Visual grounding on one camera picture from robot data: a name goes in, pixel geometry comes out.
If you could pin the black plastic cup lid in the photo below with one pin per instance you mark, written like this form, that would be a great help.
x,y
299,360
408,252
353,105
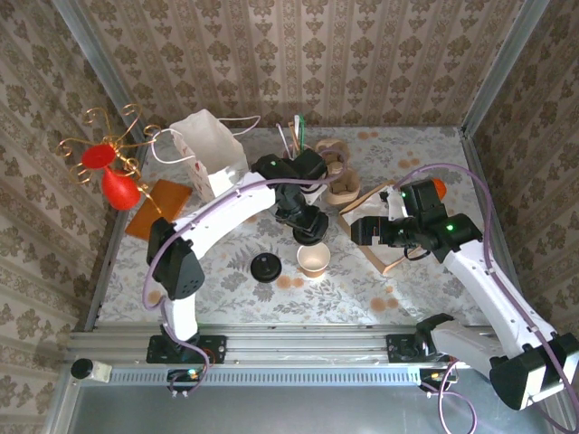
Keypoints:
x,y
266,268

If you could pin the white paper gift bag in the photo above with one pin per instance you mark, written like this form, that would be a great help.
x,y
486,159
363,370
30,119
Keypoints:
x,y
212,144

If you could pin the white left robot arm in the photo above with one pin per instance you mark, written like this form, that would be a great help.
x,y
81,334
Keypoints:
x,y
226,212

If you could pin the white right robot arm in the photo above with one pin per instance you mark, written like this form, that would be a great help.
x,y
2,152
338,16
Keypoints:
x,y
479,289

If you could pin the wooden tray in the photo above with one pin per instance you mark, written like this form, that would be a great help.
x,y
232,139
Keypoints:
x,y
382,267

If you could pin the orange tangerine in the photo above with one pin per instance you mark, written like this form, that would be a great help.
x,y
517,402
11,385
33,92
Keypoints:
x,y
440,186

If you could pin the brown stick packet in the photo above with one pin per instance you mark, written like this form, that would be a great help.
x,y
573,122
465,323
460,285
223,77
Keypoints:
x,y
294,140

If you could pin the white printed stick packet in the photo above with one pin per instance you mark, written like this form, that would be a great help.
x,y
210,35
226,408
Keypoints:
x,y
284,138

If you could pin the floral tablecloth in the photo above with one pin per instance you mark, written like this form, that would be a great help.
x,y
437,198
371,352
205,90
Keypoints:
x,y
316,298

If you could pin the orange wooden board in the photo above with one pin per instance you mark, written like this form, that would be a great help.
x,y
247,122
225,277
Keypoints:
x,y
167,199

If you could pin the small controller board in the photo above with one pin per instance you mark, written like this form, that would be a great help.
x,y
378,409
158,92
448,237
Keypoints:
x,y
185,375
434,375

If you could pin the red vase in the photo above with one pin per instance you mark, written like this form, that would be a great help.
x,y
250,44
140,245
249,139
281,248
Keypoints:
x,y
120,190

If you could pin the black knob with white block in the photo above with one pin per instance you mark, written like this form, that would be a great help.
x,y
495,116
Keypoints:
x,y
81,368

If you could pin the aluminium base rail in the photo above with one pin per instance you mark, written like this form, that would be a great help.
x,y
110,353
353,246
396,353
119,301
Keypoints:
x,y
307,348

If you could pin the aluminium frame post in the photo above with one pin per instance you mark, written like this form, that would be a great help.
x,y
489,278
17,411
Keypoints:
x,y
511,45
90,45

